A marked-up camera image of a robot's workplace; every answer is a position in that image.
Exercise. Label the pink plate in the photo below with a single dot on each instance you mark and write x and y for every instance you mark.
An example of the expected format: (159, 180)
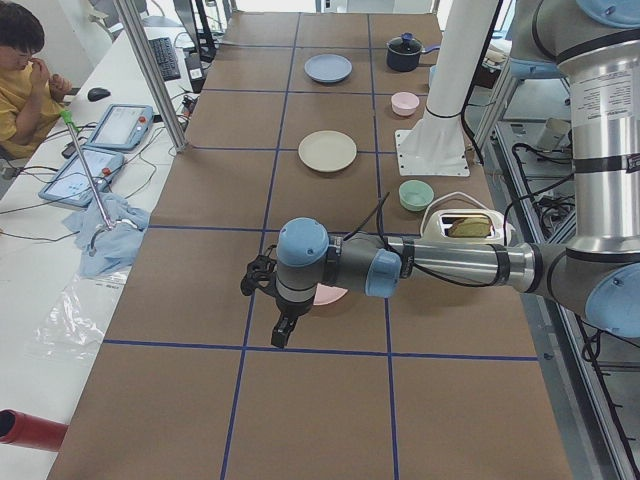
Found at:
(326, 295)

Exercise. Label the blue plate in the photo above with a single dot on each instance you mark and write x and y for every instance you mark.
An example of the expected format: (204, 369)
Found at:
(328, 68)

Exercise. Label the beige plate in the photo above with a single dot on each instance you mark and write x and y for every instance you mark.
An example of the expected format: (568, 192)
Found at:
(327, 151)

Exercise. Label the green bowl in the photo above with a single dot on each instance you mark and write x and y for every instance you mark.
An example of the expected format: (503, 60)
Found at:
(415, 195)

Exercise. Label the blue cloth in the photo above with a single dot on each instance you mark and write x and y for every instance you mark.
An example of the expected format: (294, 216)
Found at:
(109, 250)

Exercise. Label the cream toaster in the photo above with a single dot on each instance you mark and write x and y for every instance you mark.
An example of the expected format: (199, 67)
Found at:
(436, 222)

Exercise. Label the clear plastic bag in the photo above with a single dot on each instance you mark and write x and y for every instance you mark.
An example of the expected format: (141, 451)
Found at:
(77, 323)

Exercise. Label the toast slice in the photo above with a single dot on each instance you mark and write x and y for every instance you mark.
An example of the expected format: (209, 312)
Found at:
(471, 227)

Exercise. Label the lower teach pendant tablet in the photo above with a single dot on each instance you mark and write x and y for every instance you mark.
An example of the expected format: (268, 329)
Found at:
(70, 185)

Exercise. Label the teach pendant tablet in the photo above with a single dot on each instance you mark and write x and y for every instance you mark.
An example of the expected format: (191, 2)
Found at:
(70, 185)
(122, 127)

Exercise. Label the pink bowl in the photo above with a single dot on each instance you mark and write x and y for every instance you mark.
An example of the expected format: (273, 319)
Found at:
(404, 104)

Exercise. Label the upper teach pendant tablet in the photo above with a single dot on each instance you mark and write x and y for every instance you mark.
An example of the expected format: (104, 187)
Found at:
(122, 127)

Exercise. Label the red cylinder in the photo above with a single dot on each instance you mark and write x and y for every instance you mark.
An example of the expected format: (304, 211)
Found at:
(25, 430)

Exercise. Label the black keyboard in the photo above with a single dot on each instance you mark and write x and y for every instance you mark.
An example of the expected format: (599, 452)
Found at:
(165, 57)

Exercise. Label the black computer mouse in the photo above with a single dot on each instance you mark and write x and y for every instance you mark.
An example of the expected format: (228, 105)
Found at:
(97, 93)

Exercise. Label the dark blue pot with lid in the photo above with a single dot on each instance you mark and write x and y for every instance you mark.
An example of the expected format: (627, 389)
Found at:
(405, 51)

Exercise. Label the grabber stick green tip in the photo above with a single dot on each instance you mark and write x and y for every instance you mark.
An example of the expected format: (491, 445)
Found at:
(107, 224)

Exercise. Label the person in yellow shirt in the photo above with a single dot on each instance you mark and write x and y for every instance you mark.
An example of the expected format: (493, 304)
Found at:
(31, 96)

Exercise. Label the white pedestal column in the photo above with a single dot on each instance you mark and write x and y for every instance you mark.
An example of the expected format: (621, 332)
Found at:
(435, 146)

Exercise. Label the aluminium frame post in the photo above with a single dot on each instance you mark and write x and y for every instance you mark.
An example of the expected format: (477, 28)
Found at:
(133, 26)

